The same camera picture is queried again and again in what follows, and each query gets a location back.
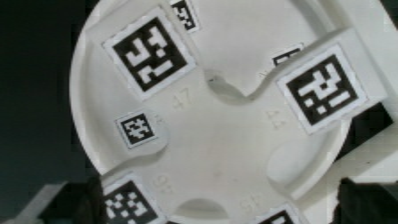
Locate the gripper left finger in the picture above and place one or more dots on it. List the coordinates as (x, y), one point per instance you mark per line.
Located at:
(65, 204)

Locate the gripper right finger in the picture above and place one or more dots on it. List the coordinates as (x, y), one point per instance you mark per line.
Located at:
(366, 203)

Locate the white cross-shaped table base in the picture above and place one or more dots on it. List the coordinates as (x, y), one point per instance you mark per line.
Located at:
(223, 133)

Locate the white round table top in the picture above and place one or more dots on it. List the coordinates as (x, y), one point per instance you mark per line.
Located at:
(94, 110)

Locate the white cylindrical table leg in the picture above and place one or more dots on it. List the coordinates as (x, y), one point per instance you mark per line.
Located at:
(223, 90)

